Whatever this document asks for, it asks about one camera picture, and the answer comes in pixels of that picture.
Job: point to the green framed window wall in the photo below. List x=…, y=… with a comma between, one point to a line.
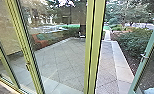
x=21, y=33

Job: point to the green framed glass door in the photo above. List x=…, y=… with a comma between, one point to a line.
x=144, y=58

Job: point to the dark green garden shrub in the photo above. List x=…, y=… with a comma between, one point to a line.
x=134, y=41

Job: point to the reddish brown garden shrub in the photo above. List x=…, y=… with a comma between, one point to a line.
x=41, y=41

